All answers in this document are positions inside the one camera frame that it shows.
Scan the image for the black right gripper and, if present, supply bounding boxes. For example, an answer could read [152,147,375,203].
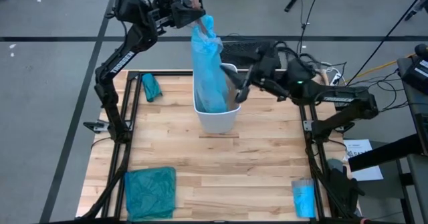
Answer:
[220,43,282,104]

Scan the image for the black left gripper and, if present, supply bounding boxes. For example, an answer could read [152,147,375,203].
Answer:
[148,0,207,34]

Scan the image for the light blue trash bag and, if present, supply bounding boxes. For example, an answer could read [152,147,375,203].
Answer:
[190,15,231,114]

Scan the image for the white plastic trash bin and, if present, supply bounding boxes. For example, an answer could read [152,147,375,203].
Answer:
[193,62,241,134]

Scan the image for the small rolled teal bag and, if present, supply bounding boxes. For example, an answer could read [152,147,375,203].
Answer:
[140,72,163,103]

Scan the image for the folded light blue bag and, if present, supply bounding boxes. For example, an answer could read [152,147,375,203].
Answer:
[290,178,317,219]

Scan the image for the large folded teal bag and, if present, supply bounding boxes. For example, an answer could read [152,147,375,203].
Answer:
[124,166,177,222]

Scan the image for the white power strip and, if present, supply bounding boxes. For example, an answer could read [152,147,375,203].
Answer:
[329,72,342,90]

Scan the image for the white printed paper sheet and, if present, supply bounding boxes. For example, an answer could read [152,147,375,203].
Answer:
[342,138,385,182]

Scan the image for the thin black pole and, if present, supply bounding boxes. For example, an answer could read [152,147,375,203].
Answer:
[336,0,428,93]

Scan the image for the black cloth bundle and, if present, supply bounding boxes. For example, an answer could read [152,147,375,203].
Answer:
[326,158,366,218]

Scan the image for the black side desk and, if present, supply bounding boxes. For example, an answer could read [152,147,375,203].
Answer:
[347,112,428,224]

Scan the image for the black equipment case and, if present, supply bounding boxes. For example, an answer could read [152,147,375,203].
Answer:
[397,42,428,96]

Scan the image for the thin black floor cable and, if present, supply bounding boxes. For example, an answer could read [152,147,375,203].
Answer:
[298,0,324,56]

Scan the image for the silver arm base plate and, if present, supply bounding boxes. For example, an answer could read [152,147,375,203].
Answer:
[303,119,356,134]
[83,120,111,134]

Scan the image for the yellow floor cable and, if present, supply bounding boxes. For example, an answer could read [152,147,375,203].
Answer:
[344,52,417,83]

